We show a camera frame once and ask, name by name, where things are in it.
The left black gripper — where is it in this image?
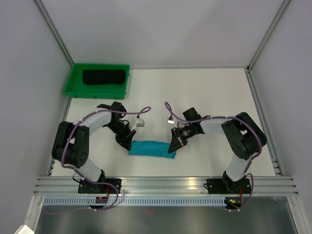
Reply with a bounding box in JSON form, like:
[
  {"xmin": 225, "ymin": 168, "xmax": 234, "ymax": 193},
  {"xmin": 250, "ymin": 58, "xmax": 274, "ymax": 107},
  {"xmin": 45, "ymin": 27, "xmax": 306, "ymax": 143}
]
[{"xmin": 105, "ymin": 121, "xmax": 136, "ymax": 152}]

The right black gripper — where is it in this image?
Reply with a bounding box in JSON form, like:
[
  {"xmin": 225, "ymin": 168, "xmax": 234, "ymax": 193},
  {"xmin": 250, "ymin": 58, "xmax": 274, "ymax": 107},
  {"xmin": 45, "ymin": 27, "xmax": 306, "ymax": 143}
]
[{"xmin": 169, "ymin": 123, "xmax": 195, "ymax": 153}]

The teal t shirt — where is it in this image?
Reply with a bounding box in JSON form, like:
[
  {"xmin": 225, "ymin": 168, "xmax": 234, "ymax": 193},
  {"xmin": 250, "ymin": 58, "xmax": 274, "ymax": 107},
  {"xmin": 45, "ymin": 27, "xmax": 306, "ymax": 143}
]
[{"xmin": 128, "ymin": 140, "xmax": 176, "ymax": 159}]

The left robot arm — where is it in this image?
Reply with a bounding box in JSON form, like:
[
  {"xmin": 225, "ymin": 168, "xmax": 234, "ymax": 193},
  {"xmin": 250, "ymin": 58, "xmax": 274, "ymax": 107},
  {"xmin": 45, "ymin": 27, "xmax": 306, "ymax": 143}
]
[{"xmin": 52, "ymin": 102, "xmax": 136, "ymax": 193}]

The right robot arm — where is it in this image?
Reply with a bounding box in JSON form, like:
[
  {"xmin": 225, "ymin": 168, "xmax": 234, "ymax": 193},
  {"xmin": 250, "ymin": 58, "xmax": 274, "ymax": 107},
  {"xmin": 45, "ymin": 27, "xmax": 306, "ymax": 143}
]
[{"xmin": 165, "ymin": 102, "xmax": 267, "ymax": 193}]

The rolled black t shirt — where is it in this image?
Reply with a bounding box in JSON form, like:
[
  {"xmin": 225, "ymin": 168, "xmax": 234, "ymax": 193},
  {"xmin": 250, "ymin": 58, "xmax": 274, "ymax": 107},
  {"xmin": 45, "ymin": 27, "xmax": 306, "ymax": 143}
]
[{"xmin": 82, "ymin": 70, "xmax": 126, "ymax": 85}]

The green plastic tray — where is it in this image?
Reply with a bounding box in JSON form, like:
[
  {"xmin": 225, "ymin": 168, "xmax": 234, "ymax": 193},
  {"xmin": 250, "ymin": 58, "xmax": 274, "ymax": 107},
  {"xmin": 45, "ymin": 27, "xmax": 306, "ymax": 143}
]
[{"xmin": 64, "ymin": 63, "xmax": 130, "ymax": 99}]

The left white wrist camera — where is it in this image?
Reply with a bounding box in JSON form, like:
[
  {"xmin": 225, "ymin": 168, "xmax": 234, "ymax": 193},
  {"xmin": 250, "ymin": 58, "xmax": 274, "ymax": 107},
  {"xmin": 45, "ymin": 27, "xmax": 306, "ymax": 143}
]
[{"xmin": 129, "ymin": 117, "xmax": 145, "ymax": 130}]

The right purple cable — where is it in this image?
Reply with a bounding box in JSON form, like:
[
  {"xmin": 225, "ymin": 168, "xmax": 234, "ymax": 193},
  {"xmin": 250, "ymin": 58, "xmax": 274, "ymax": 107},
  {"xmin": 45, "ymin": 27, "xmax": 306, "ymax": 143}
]
[{"xmin": 164, "ymin": 101, "xmax": 264, "ymax": 213}]

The purple cable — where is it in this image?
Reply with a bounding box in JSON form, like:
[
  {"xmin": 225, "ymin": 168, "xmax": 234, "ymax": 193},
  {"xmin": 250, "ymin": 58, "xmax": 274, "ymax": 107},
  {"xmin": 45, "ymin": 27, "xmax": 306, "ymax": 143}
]
[
  {"xmin": 43, "ymin": 106, "xmax": 152, "ymax": 215},
  {"xmin": 164, "ymin": 101, "xmax": 264, "ymax": 213}
]

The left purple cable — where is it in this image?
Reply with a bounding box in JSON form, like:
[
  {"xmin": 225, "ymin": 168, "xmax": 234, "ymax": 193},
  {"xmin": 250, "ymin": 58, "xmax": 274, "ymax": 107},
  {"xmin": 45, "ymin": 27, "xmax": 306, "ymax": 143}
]
[{"xmin": 43, "ymin": 106, "xmax": 152, "ymax": 215}]

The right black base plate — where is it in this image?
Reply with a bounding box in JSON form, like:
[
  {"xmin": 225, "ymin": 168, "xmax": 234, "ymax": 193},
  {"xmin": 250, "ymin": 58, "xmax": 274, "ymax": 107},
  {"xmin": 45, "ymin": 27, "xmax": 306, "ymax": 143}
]
[{"xmin": 203, "ymin": 178, "xmax": 252, "ymax": 195}]

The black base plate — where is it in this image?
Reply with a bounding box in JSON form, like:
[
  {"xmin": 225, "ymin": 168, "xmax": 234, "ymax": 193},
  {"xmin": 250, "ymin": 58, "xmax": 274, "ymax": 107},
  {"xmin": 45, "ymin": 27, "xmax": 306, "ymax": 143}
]
[
  {"xmin": 78, "ymin": 178, "xmax": 122, "ymax": 195},
  {"xmin": 203, "ymin": 178, "xmax": 252, "ymax": 195}
]

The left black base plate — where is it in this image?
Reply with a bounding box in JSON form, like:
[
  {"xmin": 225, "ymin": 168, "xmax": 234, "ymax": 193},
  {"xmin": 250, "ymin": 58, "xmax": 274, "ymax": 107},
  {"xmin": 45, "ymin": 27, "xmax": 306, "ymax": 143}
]
[{"xmin": 78, "ymin": 178, "xmax": 122, "ymax": 195}]

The aluminium front rail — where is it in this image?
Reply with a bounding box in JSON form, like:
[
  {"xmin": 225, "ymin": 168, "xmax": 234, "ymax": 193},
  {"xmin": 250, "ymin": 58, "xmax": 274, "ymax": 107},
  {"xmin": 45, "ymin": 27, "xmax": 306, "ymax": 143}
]
[{"xmin": 33, "ymin": 176, "xmax": 299, "ymax": 196}]

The white slotted cable duct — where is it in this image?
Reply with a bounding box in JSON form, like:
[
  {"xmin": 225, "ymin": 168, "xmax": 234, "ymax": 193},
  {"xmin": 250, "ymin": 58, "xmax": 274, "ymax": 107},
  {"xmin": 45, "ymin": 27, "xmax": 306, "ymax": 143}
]
[{"xmin": 43, "ymin": 196, "xmax": 241, "ymax": 207}]

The left aluminium frame post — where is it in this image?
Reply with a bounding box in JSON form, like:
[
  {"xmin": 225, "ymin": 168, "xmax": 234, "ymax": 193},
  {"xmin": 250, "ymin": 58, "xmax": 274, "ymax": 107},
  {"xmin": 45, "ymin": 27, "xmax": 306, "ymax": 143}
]
[{"xmin": 33, "ymin": 0, "xmax": 74, "ymax": 67}]

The aluminium frame post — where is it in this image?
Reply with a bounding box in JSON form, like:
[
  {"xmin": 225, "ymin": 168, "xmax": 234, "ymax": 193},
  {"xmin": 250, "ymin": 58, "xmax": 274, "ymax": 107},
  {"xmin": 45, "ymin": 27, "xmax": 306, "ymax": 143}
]
[
  {"xmin": 33, "ymin": 0, "xmax": 74, "ymax": 67},
  {"xmin": 246, "ymin": 0, "xmax": 292, "ymax": 73}
]

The right aluminium frame post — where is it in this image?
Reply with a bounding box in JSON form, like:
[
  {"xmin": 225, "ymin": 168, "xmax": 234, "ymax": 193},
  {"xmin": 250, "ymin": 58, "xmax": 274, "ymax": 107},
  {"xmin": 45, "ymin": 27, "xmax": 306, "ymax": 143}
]
[{"xmin": 246, "ymin": 0, "xmax": 292, "ymax": 73}]

